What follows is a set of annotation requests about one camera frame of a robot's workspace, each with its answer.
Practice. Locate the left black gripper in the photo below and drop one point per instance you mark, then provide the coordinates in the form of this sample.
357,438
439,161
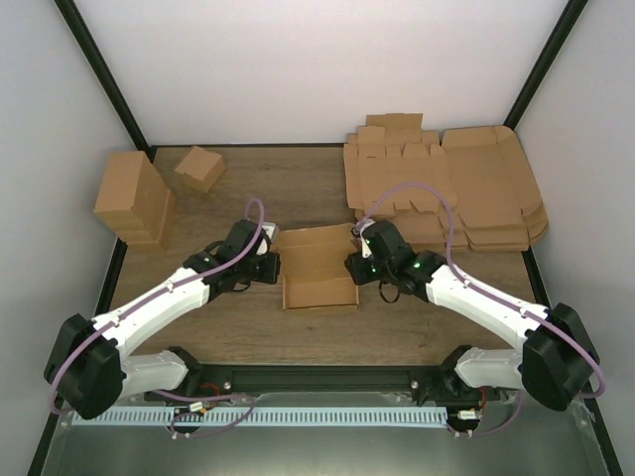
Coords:
271,275

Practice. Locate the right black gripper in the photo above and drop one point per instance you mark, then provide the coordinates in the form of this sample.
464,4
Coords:
358,275

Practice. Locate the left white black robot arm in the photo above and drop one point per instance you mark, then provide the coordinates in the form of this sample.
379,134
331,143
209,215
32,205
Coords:
93,365

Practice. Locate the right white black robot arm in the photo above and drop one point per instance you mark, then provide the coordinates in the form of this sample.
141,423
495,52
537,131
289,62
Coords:
550,354

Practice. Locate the small folded cardboard box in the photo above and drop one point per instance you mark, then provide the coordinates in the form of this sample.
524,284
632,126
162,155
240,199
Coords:
200,169

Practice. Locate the low folded cardboard box stack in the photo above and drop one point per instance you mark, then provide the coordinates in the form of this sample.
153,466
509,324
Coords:
149,229

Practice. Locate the tall folded cardboard box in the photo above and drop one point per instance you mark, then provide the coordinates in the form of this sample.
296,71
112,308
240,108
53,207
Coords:
128,181

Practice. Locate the stack of flat cardboard blanks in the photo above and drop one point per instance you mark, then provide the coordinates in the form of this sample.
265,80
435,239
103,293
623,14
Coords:
391,149

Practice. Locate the large flat cardboard blanks stack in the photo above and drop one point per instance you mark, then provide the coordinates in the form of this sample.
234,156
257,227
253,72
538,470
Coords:
499,204

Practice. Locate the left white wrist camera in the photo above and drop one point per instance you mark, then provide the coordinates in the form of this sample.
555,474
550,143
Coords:
270,232

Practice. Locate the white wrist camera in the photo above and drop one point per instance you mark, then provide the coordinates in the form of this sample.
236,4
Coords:
358,232
270,232

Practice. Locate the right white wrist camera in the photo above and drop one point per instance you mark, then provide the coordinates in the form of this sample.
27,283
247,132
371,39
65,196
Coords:
358,232

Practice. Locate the black aluminium frame rail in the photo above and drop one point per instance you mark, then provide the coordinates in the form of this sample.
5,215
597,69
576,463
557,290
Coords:
261,379

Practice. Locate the light blue slotted cable duct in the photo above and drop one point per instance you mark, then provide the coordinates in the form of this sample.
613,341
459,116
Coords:
291,417

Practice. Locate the grey metal base plate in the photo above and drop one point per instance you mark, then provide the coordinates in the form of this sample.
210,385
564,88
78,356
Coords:
517,437

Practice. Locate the left black frame post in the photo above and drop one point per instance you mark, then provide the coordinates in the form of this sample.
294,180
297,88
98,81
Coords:
91,51

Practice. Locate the black frame post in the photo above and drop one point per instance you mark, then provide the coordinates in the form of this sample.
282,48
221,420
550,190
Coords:
546,58
91,51

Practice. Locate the right black frame post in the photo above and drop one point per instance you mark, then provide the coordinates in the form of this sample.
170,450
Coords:
546,58

